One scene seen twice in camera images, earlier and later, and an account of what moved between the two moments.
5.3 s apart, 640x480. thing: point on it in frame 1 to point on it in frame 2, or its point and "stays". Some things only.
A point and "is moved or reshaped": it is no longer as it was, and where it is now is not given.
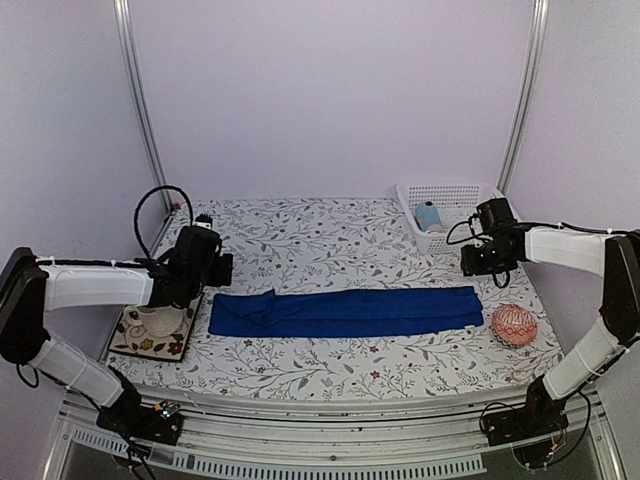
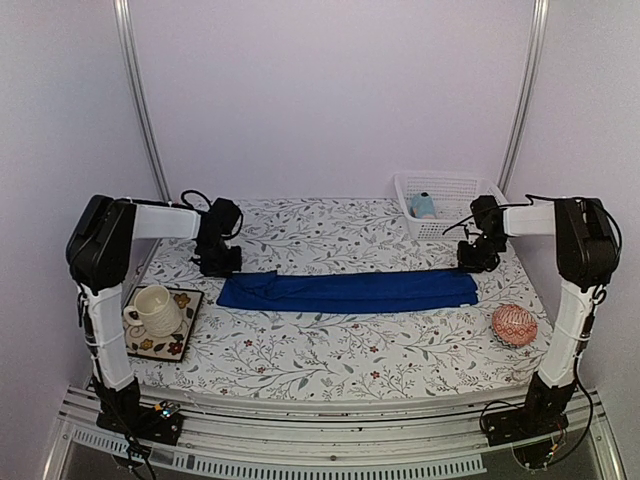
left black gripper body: (222, 275) to (217, 260)
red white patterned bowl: (514, 325) stays
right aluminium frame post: (527, 94) stays
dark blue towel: (313, 311) is moved or reshaped
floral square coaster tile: (134, 340) stays
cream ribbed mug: (158, 320) stays
